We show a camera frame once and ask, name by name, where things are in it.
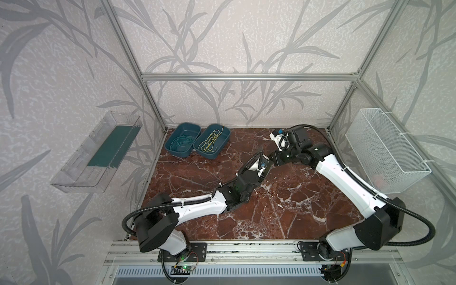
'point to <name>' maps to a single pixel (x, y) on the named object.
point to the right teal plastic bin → (221, 141)
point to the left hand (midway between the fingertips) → (259, 158)
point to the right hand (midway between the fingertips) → (271, 149)
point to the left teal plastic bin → (193, 130)
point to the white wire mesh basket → (389, 164)
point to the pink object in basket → (379, 181)
